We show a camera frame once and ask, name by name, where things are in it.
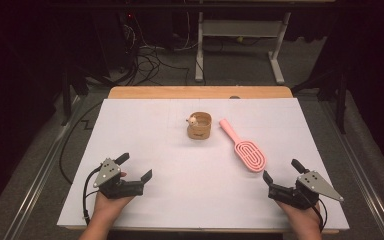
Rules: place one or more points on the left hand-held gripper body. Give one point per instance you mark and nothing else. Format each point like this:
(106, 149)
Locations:
(108, 173)

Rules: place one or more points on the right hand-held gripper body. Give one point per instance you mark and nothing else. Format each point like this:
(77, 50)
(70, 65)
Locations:
(315, 183)

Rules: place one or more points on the pink hairbrush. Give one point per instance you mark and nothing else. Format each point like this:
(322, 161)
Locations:
(250, 156)

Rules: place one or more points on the round wooden cup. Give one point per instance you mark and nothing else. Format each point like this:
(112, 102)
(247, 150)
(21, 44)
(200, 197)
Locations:
(200, 131)

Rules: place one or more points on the person's left hand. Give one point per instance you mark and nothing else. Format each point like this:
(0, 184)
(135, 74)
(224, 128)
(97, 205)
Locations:
(110, 206)

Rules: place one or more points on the person's right hand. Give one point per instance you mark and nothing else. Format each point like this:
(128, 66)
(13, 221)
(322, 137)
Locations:
(305, 218)

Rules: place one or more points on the white table cover sheet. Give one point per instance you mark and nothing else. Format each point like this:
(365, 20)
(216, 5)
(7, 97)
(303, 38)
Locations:
(186, 186)

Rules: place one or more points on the small wooden toy figure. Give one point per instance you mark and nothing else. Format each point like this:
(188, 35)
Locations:
(191, 120)

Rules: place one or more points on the black metal stand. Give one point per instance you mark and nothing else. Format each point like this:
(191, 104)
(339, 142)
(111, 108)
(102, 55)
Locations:
(340, 100)
(67, 96)

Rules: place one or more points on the small yellow-green ball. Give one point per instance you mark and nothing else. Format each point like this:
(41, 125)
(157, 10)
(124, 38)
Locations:
(240, 39)

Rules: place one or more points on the metal floor rail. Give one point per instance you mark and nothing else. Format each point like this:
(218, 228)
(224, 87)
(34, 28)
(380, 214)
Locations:
(360, 173)
(41, 176)

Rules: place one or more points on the white metal desk frame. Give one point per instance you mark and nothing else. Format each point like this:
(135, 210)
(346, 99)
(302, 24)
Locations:
(240, 28)

